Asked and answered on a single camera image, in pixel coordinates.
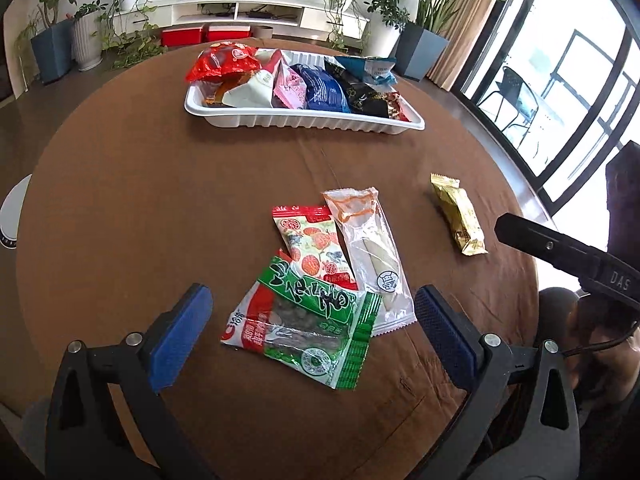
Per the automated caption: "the pink snack packet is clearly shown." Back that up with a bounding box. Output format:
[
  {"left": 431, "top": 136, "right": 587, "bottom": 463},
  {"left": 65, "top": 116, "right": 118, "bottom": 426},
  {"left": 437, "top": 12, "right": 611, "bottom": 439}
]
[{"left": 272, "top": 60, "right": 307, "bottom": 110}]

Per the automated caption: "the black-framed glass door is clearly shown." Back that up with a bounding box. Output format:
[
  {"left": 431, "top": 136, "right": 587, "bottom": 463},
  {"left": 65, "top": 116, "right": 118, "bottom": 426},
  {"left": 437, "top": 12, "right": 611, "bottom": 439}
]
[{"left": 460, "top": 0, "right": 640, "bottom": 216}]

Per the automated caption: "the plant in blue square planter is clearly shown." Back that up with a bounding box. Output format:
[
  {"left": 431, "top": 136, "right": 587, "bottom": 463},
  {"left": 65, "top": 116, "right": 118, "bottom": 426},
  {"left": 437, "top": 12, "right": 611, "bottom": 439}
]
[{"left": 15, "top": 0, "right": 76, "bottom": 85}]

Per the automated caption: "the plant in smooth white pot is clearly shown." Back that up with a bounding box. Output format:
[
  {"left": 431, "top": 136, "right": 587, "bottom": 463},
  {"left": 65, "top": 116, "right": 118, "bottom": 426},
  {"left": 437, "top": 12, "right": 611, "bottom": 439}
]
[{"left": 365, "top": 0, "right": 408, "bottom": 58}]

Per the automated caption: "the dark blue snack packet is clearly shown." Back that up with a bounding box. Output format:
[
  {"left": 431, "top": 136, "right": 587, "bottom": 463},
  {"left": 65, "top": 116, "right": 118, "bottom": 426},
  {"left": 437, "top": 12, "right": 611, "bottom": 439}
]
[{"left": 290, "top": 62, "right": 351, "bottom": 113}]

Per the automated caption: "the plant in dark tapered planter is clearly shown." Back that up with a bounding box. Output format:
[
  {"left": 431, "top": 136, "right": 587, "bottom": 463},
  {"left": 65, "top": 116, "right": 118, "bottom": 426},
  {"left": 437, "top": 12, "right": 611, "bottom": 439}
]
[{"left": 395, "top": 0, "right": 508, "bottom": 82}]

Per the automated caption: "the large red snack packet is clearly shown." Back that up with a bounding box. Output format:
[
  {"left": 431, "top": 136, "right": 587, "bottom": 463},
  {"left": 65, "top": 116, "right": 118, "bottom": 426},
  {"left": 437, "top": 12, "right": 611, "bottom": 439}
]
[{"left": 186, "top": 42, "right": 261, "bottom": 83}]

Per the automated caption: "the white triangular snack packet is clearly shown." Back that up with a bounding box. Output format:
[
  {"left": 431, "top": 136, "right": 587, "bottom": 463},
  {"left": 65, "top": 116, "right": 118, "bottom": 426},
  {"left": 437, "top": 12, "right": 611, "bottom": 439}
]
[{"left": 221, "top": 49, "right": 283, "bottom": 109}]

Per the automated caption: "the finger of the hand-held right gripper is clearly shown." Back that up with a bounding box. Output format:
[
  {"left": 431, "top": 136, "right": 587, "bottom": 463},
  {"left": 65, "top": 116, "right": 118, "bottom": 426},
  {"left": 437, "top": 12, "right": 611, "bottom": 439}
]
[{"left": 494, "top": 212, "right": 608, "bottom": 281}]

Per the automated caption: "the black outdoor chair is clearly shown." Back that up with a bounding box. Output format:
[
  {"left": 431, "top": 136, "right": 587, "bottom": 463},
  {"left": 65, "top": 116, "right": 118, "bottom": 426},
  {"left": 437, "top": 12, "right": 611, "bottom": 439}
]
[{"left": 477, "top": 66, "right": 533, "bottom": 148}]

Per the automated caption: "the beige curtain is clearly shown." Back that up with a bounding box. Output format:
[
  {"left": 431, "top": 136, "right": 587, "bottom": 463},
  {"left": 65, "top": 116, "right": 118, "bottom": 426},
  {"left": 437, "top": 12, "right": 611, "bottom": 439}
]
[{"left": 427, "top": 0, "right": 526, "bottom": 92}]

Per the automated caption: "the person's right hand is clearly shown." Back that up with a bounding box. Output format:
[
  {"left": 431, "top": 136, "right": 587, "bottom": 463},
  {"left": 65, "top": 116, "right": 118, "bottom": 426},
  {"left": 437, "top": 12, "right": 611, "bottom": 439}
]
[{"left": 567, "top": 297, "right": 640, "bottom": 401}]

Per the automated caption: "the black cable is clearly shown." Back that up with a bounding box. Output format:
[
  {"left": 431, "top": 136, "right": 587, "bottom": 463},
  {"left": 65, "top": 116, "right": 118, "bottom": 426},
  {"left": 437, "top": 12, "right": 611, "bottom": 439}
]
[{"left": 562, "top": 327, "right": 637, "bottom": 358}]

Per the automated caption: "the strawberry print snack packet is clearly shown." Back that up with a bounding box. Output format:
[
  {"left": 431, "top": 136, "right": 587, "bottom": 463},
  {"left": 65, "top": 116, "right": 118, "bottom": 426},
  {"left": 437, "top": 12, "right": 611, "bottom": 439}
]
[{"left": 271, "top": 204, "right": 360, "bottom": 291}]

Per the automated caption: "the white TV cabinet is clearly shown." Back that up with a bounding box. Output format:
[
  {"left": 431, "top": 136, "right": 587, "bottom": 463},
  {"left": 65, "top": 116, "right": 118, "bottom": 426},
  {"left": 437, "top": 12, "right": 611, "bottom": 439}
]
[{"left": 107, "top": 0, "right": 371, "bottom": 41}]

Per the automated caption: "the green and red snack packet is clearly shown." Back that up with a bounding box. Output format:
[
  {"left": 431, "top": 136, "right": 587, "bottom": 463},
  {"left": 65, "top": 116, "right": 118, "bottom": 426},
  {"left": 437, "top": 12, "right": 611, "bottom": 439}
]
[{"left": 220, "top": 250, "right": 383, "bottom": 392}]

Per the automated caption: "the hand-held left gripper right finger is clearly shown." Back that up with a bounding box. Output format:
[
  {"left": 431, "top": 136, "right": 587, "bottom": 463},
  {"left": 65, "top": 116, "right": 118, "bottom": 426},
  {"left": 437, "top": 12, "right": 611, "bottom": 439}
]
[{"left": 414, "top": 284, "right": 581, "bottom": 480}]

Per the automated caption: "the light blue snack packet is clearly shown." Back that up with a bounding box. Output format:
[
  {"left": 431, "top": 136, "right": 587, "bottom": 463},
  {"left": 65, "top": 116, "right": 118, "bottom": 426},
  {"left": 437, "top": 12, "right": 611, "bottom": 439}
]
[{"left": 336, "top": 55, "right": 398, "bottom": 86}]

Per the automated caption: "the gold snack packet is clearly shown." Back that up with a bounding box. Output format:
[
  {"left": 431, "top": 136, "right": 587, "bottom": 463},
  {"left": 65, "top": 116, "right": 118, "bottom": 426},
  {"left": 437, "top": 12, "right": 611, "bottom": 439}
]
[{"left": 430, "top": 172, "right": 487, "bottom": 257}]

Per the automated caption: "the orange snack packet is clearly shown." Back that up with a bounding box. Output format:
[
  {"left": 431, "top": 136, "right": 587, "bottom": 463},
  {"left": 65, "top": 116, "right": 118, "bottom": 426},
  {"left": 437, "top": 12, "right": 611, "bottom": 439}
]
[{"left": 204, "top": 71, "right": 253, "bottom": 107}]

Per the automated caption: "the white plastic tray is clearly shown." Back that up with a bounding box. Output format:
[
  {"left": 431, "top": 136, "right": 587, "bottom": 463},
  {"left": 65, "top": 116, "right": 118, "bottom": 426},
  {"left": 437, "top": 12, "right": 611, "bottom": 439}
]
[{"left": 184, "top": 47, "right": 426, "bottom": 135}]

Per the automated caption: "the black snack packet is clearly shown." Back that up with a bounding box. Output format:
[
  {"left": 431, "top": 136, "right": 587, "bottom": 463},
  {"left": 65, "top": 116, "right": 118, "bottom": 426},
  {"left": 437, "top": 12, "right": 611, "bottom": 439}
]
[{"left": 324, "top": 57, "right": 391, "bottom": 118}]

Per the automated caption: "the plant in white ribbed pot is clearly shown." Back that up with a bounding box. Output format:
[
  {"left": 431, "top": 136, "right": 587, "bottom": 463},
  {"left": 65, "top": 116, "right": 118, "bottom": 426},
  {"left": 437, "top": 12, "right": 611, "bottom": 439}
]
[{"left": 70, "top": 2, "right": 108, "bottom": 72}]

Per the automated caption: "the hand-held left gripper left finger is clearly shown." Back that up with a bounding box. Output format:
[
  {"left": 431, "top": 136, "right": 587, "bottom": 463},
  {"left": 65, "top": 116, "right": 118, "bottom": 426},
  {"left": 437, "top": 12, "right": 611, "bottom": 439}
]
[{"left": 45, "top": 282, "right": 221, "bottom": 480}]

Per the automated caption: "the trailing vine in white pot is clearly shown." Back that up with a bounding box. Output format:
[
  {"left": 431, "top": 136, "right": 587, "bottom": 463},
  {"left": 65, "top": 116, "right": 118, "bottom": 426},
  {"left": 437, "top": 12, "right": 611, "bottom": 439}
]
[{"left": 97, "top": 0, "right": 168, "bottom": 68}]

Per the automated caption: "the clear white snack packet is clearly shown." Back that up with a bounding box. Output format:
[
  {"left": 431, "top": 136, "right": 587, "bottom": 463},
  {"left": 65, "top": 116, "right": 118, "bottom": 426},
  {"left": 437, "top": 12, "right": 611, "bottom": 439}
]
[{"left": 321, "top": 187, "right": 417, "bottom": 337}]

